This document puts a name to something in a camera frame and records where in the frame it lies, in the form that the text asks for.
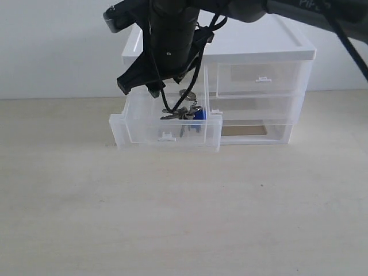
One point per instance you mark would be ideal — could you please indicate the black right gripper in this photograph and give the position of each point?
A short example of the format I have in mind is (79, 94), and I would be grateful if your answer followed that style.
(172, 44)

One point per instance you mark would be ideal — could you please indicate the key bunch with blue tag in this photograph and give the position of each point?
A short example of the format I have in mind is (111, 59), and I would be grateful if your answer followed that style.
(193, 112)

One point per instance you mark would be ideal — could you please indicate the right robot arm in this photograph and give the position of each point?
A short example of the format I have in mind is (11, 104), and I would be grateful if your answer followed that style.
(347, 19)

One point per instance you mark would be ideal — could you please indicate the white plastic drawer cabinet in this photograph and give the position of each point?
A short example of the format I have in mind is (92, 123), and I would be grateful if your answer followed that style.
(268, 40)

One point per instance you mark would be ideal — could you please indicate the clear wide middle drawer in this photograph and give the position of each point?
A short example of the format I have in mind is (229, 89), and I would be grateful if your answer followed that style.
(274, 110)

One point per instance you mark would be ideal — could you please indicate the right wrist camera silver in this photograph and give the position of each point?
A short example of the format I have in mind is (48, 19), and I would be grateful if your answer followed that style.
(126, 13)

